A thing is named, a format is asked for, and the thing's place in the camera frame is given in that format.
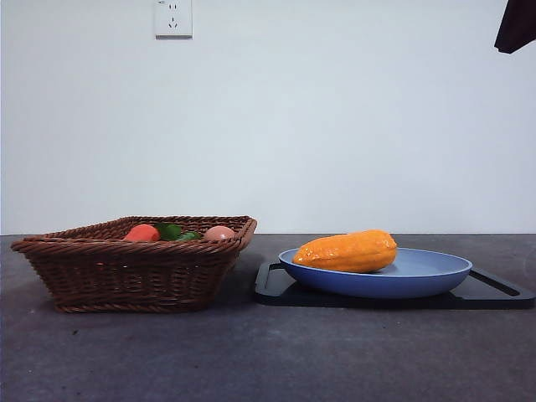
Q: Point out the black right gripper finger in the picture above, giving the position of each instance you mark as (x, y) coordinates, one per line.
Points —
(517, 25)

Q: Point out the yellow corn cob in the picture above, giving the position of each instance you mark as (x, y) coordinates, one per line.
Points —
(347, 251)

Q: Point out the blue round plate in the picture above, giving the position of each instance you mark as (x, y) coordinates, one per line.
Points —
(377, 285)

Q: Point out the brown wicker basket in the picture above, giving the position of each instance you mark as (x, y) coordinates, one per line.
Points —
(125, 276)

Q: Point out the black rectangular tray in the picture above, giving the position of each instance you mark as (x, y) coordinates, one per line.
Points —
(481, 299)

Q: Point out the brown egg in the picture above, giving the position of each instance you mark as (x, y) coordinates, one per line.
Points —
(218, 233)

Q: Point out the green pepper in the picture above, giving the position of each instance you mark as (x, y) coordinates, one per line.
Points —
(169, 231)

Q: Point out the red tomato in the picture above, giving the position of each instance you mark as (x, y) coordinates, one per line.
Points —
(142, 233)

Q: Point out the white wall socket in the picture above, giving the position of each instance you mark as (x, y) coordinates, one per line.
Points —
(173, 21)

